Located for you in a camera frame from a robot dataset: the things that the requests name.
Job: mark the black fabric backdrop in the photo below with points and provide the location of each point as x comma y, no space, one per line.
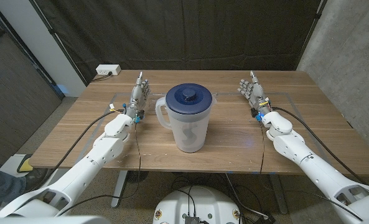
187,34

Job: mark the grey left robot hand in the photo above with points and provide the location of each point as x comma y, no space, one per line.
137,96

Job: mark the white table leg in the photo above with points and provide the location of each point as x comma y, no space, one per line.
119,189

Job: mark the dark leather shoe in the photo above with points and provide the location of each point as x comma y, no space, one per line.
36,179

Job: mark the black power plug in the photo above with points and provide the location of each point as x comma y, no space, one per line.
265,218

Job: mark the small grey electronics box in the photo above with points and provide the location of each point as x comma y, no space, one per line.
192,220

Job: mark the person leg in blue jeans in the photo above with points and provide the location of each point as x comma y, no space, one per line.
0,186

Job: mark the black round ribbed disc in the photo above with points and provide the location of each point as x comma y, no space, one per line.
137,176

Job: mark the grey table leg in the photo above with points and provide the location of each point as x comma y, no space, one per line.
279,196

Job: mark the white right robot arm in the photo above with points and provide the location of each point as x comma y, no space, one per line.
315,168

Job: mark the translucent pitcher with blue lid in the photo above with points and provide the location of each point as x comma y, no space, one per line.
188,124

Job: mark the white power strip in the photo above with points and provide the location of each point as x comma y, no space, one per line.
108,69

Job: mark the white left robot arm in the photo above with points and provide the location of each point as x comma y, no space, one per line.
87,165

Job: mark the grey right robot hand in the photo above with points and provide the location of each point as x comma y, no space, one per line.
257,93

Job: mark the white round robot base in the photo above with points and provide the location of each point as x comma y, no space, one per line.
203,202

